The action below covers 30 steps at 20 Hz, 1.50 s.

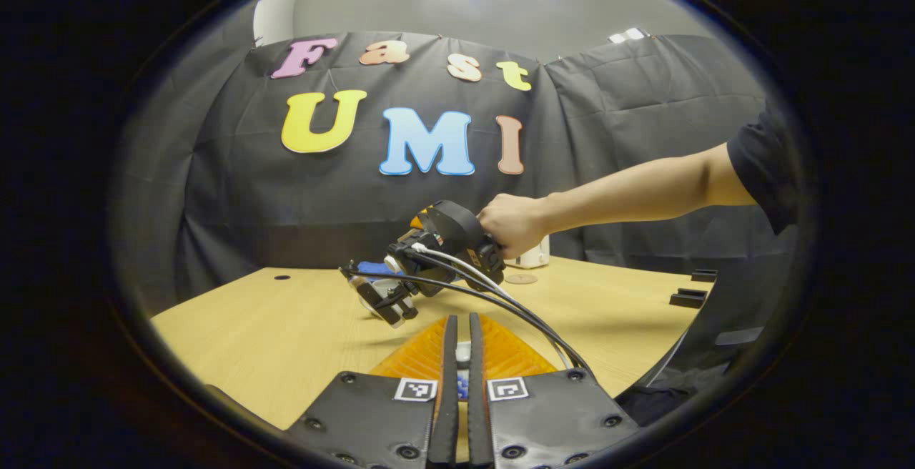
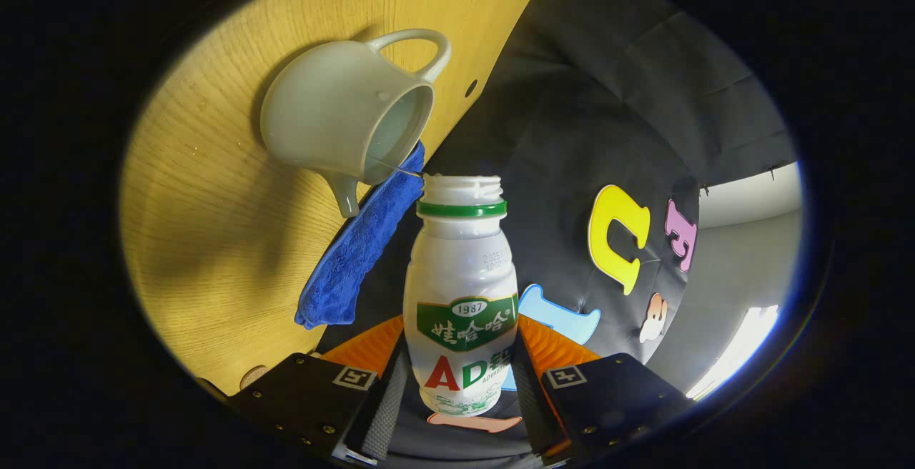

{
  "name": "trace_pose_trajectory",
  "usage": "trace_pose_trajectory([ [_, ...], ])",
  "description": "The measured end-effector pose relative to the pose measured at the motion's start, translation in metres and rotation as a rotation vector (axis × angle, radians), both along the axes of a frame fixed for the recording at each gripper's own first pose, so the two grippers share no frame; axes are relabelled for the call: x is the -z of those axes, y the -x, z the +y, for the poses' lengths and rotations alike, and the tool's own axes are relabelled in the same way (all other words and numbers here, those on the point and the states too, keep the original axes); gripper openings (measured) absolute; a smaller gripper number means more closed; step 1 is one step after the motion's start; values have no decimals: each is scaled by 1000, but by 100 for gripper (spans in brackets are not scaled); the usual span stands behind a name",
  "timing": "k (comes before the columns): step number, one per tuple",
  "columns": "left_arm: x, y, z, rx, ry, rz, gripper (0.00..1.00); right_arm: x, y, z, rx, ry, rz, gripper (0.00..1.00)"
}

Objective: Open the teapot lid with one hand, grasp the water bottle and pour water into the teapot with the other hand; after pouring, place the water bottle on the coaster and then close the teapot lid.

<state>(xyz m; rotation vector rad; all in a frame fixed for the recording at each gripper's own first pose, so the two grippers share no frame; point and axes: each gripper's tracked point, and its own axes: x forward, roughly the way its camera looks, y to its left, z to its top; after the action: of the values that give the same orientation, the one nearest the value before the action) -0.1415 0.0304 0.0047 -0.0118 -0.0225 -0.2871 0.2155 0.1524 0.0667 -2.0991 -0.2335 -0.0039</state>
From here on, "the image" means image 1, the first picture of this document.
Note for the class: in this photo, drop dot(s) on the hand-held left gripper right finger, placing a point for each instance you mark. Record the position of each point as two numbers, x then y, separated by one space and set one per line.
475 383

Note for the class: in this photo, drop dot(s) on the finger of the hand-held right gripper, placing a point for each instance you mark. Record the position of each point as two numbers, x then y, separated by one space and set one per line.
420 217

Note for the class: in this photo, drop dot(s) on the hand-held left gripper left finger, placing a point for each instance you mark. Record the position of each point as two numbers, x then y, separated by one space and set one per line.
450 383

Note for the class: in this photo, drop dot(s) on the white blue-patterned teacup lid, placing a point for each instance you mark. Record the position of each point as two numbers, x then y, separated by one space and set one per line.
463 354

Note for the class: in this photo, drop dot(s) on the round wooden coaster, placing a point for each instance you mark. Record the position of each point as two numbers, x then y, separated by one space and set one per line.
520 278

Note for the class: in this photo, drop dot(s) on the white teacup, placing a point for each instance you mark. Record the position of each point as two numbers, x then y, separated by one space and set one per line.
377 290

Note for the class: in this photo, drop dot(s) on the white toaster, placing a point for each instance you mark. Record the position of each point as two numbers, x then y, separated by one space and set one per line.
536 260

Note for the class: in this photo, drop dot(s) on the black backdrop cloth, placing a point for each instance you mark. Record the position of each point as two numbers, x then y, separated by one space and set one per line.
322 204

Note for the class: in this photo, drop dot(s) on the black block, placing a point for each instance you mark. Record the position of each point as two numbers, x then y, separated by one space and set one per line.
704 275
688 298

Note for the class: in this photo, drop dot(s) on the small ceiling light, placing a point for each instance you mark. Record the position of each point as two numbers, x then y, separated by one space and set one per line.
627 35

